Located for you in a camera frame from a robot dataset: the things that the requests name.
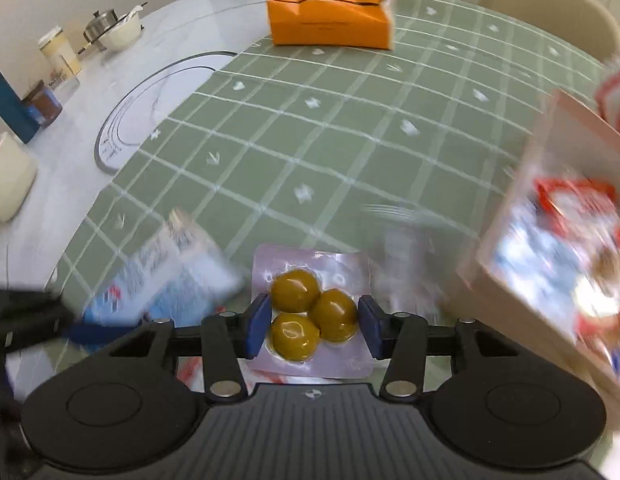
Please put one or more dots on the red blue snack packets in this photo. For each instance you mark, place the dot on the red blue snack packets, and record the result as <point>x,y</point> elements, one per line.
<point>564,250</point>

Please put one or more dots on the blue box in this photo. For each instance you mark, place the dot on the blue box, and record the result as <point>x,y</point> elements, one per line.
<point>10,105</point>

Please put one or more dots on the clear plastic snack packet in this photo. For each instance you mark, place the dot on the clear plastic snack packet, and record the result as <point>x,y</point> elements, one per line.
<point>404,265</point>

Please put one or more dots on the pink storage box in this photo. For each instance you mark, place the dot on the pink storage box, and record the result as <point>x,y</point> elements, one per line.
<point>509,270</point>

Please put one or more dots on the white round turntable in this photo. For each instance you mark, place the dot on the white round turntable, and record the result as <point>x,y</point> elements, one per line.
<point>140,110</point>

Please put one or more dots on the large red white snack bag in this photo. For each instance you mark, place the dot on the large red white snack bag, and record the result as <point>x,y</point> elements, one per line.
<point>614,95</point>

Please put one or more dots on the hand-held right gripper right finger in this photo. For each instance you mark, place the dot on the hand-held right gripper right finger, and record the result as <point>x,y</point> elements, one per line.
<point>371,329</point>

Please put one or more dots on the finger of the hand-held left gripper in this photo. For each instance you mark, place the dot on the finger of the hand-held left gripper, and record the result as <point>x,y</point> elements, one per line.
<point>105,334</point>

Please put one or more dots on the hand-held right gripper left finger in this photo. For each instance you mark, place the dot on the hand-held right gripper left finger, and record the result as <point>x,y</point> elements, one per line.
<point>257,326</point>

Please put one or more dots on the yellow balls snack packet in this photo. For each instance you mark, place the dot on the yellow balls snack packet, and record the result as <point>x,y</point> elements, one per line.
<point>305,310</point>

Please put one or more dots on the beige chair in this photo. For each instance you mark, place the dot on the beige chair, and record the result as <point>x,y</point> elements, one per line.
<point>549,5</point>

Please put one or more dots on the blue white snack packet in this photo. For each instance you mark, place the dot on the blue white snack packet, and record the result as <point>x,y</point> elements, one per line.
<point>175,270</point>

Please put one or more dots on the green checked table mat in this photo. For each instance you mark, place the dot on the green checked table mat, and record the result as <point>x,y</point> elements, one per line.
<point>340,135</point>

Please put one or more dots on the orange tissue box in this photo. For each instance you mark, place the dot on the orange tissue box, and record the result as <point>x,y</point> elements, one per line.
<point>330,15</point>

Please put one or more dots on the white bowl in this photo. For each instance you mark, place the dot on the white bowl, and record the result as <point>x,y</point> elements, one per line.
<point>121,32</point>

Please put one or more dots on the brown jar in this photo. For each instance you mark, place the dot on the brown jar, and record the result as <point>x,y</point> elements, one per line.
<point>42,105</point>

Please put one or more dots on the steel pot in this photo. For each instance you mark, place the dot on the steel pot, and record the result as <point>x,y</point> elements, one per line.
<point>101,27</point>

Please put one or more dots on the cream lidded jar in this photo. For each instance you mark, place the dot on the cream lidded jar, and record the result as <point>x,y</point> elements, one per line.
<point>60,55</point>

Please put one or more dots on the cream white container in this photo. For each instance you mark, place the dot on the cream white container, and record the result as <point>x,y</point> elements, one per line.
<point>7,177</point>

